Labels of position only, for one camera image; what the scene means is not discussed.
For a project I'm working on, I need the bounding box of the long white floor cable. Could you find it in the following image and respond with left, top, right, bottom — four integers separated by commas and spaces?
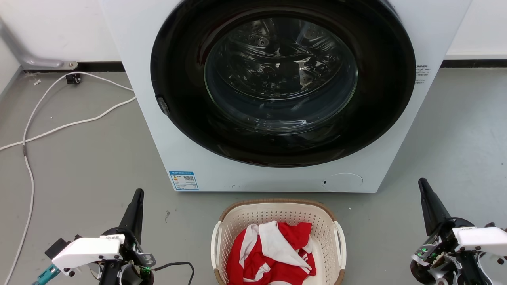
3, 72, 135, 285

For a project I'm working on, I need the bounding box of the white front-load washing machine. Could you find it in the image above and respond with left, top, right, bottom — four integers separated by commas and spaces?
98, 0, 473, 194

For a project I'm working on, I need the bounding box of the black text warning label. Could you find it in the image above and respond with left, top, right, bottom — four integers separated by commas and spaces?
415, 65, 431, 84

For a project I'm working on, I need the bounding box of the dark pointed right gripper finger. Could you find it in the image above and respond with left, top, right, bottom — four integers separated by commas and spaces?
418, 178, 452, 237

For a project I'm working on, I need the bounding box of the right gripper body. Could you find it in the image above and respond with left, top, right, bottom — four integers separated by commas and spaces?
410, 217, 496, 285

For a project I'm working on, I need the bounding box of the white power cable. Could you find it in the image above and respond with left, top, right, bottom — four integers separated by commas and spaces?
0, 96, 137, 152

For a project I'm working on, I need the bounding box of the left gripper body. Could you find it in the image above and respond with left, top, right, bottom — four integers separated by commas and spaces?
98, 227, 156, 285

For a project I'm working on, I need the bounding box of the cream perforated plastic laundry basket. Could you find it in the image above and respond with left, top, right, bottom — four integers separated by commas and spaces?
211, 199, 347, 285

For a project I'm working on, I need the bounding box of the round black glass washer door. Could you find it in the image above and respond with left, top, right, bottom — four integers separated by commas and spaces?
150, 0, 416, 168

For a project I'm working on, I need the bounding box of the red and white garment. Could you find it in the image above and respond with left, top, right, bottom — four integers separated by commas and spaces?
226, 221, 317, 285

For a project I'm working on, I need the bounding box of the blue energy label sticker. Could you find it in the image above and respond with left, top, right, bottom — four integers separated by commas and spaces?
169, 171, 199, 191

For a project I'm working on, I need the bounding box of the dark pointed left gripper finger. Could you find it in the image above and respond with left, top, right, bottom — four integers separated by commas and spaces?
118, 188, 145, 243

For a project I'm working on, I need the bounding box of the round white filter cover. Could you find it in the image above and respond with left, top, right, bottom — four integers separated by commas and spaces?
321, 173, 364, 192

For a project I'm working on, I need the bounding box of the teal cable connector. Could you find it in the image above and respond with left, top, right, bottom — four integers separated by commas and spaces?
32, 264, 61, 285

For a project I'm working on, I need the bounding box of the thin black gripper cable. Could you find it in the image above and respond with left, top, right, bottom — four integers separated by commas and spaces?
153, 261, 195, 285

